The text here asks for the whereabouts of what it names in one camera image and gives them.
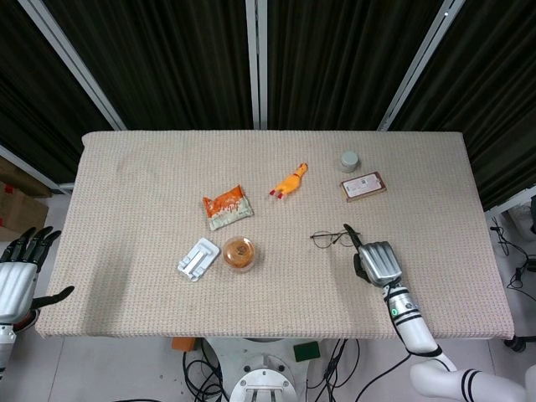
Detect white plastic adapter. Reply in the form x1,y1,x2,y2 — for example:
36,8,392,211
176,237,221,283

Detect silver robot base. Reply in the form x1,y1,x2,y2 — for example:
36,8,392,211
203,337,313,402

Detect brown rectangular box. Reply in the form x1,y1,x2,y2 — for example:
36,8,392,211
339,171,388,204

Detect yellow rubber chicken toy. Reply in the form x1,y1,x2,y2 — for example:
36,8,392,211
269,161,310,201

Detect grey aluminium frame post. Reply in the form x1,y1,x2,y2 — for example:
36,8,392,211
18,0,128,131
244,0,269,130
376,0,468,132

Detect dark curtain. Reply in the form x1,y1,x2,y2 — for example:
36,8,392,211
0,0,536,210

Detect green rectangular block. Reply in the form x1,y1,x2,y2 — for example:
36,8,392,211
292,341,322,363

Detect round clear orange container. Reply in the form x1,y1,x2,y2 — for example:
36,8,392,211
221,235,259,276

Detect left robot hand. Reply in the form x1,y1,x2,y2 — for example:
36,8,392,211
0,225,75,326

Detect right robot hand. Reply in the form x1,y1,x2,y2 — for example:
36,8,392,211
343,223,404,288

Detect orange snack bag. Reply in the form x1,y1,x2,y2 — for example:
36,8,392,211
202,184,256,231

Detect black floor cables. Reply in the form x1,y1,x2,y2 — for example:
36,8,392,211
182,338,414,402

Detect wire-frame eyeglasses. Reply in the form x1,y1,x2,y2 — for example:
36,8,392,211
310,229,361,249

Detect beige woven tablecloth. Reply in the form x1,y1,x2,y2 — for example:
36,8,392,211
34,130,516,341

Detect grey round cap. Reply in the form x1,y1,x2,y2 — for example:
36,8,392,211
339,151,361,173

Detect cardboard box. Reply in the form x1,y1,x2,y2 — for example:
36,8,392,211
0,157,54,242

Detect black cable bundle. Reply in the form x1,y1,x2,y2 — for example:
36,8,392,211
488,215,536,302

